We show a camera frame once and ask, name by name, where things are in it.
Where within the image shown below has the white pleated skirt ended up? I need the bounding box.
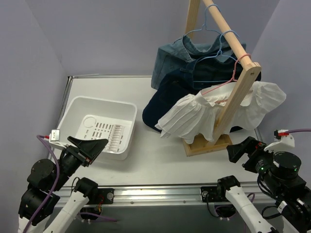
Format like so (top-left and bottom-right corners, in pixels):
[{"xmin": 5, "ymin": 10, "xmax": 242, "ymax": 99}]
[{"xmin": 155, "ymin": 81, "xmax": 286, "ymax": 144}]

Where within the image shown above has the pink wire hanger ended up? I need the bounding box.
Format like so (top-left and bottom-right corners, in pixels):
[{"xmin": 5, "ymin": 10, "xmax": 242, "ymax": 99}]
[{"xmin": 201, "ymin": 53, "xmax": 251, "ymax": 104}]

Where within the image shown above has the dark blue denim skirt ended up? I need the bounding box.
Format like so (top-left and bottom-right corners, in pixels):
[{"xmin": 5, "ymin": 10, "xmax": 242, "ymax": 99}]
[{"xmin": 142, "ymin": 55, "xmax": 262, "ymax": 133}]

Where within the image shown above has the blue wire hanger front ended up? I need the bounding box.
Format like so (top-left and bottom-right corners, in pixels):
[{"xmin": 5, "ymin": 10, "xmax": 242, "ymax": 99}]
[{"xmin": 190, "ymin": 32, "xmax": 242, "ymax": 86}]

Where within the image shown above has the blue wire hanger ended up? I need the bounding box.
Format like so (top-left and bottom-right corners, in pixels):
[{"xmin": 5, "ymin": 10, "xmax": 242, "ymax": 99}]
[
  {"xmin": 182, "ymin": 4, "xmax": 224, "ymax": 59},
  {"xmin": 190, "ymin": 32, "xmax": 242, "ymax": 86}
]

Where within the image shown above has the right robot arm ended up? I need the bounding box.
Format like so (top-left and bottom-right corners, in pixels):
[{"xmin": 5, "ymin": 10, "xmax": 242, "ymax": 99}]
[{"xmin": 216, "ymin": 137, "xmax": 311, "ymax": 233}]

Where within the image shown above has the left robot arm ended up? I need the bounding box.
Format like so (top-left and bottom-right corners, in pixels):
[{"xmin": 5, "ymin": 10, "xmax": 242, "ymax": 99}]
[{"xmin": 18, "ymin": 135, "xmax": 108, "ymax": 233}]

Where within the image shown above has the light blue denim skirt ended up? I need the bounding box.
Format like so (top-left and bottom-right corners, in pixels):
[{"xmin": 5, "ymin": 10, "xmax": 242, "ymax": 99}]
[{"xmin": 151, "ymin": 35, "xmax": 236, "ymax": 89}]

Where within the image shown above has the white plastic basket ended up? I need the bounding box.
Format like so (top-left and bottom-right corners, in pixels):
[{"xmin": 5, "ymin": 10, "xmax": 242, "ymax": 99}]
[{"xmin": 53, "ymin": 96, "xmax": 138, "ymax": 160}]

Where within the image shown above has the wooden clothes rack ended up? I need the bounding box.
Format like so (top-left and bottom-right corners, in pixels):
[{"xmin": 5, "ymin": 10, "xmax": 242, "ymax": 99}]
[{"xmin": 179, "ymin": 0, "xmax": 262, "ymax": 157}]

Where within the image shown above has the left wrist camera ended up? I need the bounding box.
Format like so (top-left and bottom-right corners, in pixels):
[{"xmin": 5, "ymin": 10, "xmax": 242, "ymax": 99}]
[{"xmin": 49, "ymin": 129, "xmax": 65, "ymax": 150}]

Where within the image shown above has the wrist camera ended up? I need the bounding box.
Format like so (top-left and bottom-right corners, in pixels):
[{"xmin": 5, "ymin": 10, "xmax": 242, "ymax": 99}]
[
  {"xmin": 49, "ymin": 129, "xmax": 65, "ymax": 150},
  {"xmin": 264, "ymin": 130, "xmax": 295, "ymax": 152}
]

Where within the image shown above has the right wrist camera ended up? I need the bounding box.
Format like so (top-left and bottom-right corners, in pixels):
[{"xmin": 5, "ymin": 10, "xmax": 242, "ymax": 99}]
[{"xmin": 264, "ymin": 130, "xmax": 295, "ymax": 152}]

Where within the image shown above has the aluminium mounting rail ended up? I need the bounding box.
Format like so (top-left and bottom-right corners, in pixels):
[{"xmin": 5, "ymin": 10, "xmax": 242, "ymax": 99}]
[{"xmin": 56, "ymin": 184, "xmax": 274, "ymax": 208}]

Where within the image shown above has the blue wire hanger back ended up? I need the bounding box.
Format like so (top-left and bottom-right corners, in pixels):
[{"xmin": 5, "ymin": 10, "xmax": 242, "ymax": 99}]
[{"xmin": 182, "ymin": 4, "xmax": 224, "ymax": 59}]

